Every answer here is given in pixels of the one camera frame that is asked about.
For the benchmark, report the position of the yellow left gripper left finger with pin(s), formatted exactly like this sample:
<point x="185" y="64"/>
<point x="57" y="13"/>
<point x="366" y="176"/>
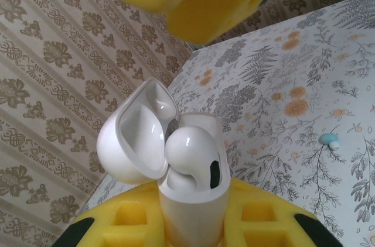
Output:
<point x="132" y="229"/>

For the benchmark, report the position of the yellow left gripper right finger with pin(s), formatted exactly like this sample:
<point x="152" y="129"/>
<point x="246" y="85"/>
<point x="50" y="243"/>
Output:
<point x="263" y="229"/>

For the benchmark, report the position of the white earbud charging case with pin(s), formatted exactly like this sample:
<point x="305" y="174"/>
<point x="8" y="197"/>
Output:
<point x="190" y="214"/>

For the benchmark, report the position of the light blue earbud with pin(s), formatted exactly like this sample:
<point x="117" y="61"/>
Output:
<point x="328" y="138"/>

